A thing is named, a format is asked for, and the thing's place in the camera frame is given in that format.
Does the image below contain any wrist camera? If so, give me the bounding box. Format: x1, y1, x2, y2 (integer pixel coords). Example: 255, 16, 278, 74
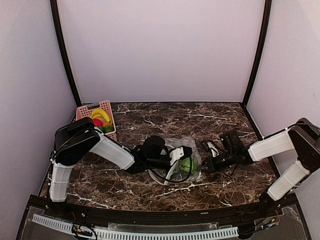
200, 131, 245, 157
138, 135, 193, 166

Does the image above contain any yellow fake banana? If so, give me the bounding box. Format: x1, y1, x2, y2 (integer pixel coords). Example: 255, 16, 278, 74
90, 108, 113, 124

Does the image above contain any pink fake fruit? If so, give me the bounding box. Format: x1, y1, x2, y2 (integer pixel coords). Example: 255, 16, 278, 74
92, 118, 103, 127

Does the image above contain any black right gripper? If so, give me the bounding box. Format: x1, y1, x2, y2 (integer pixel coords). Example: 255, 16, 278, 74
196, 149, 236, 173

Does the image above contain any black frame post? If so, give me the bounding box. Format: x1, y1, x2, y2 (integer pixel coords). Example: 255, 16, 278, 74
241, 0, 272, 109
49, 0, 82, 107

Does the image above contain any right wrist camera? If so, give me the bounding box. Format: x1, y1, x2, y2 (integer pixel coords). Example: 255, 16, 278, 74
200, 131, 245, 157

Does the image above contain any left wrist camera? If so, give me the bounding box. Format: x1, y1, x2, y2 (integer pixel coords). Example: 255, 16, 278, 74
138, 135, 193, 166

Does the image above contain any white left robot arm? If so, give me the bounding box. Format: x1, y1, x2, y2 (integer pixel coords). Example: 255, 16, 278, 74
49, 117, 185, 218

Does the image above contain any black front rail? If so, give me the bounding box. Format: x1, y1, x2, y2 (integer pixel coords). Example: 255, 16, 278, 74
33, 196, 275, 226

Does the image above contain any black frame post right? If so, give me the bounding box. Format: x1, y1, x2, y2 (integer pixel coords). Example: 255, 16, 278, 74
241, 0, 272, 109

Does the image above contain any black frame post left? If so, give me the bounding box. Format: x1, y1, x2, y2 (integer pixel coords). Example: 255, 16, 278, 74
49, 0, 82, 107

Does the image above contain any green fake watermelon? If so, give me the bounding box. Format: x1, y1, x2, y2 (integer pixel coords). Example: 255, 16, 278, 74
177, 157, 198, 174

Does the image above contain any green fake bell pepper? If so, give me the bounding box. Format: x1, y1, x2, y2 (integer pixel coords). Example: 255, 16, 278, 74
97, 126, 105, 133

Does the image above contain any white slotted cable duct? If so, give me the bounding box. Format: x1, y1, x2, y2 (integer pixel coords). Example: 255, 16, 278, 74
32, 214, 239, 240

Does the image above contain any clear zip top bag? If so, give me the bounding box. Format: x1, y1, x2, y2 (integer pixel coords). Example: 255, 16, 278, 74
148, 136, 203, 186

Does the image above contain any pink perforated plastic basket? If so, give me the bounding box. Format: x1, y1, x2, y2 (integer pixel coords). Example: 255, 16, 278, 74
75, 100, 117, 141

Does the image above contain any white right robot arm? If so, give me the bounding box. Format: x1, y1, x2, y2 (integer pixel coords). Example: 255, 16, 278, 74
201, 117, 320, 217

